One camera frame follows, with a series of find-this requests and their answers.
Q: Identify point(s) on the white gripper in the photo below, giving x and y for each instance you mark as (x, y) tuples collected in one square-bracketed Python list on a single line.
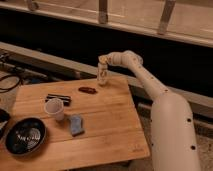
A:
[(104, 59)]

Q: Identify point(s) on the clear bottle with yellow label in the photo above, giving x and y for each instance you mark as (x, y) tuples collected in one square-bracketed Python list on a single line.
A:
[(102, 73)]

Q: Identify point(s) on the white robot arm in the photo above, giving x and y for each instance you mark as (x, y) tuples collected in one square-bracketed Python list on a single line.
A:
[(173, 138)]

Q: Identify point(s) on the dark red sausage piece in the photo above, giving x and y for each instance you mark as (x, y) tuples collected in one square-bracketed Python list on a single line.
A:
[(88, 90)]

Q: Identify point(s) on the black rectangular bar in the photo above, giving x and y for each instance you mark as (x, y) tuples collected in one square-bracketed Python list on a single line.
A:
[(66, 99)]

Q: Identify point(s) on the blue sponge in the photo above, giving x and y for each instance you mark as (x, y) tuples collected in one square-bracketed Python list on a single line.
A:
[(76, 127)]

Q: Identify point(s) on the white plastic cup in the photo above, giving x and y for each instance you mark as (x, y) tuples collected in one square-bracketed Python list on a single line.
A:
[(55, 108)]

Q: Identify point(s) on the black bowl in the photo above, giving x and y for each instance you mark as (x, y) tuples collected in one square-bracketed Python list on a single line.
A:
[(26, 136)]

